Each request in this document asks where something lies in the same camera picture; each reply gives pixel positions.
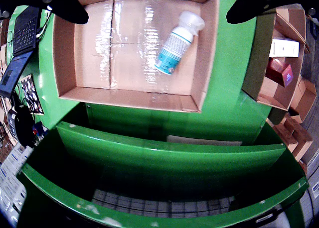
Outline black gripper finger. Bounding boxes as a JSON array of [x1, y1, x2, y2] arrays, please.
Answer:
[[226, 0, 319, 24], [0, 0, 90, 25]]

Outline white spray bottle teal label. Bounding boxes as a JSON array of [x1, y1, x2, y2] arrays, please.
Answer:
[[154, 10, 206, 76]]

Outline open cardboard box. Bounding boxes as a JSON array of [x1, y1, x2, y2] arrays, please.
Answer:
[[241, 7, 311, 112], [275, 4, 312, 53]]

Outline dark red perfume box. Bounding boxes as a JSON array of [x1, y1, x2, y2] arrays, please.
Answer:
[[265, 58, 294, 88]]

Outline large shallow cardboard tray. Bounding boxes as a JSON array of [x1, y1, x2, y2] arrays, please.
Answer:
[[52, 0, 220, 114]]

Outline black laptop keyboard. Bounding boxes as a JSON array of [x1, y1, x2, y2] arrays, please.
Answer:
[[0, 6, 43, 98]]

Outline tall white product carton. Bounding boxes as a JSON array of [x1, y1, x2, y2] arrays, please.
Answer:
[[268, 38, 300, 58]]

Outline black and white picture card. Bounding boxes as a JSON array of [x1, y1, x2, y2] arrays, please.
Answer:
[[19, 73, 45, 116]]

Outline black rounded object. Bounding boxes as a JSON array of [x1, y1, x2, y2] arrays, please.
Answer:
[[13, 106, 35, 148]]

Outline green metal shelf unit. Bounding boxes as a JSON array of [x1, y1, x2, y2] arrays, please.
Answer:
[[17, 102, 310, 228]]

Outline white printed paper sheets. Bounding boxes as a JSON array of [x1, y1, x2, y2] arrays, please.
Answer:
[[0, 140, 34, 219]]

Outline wire mesh grid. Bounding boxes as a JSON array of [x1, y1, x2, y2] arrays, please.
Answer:
[[91, 188, 235, 219]]

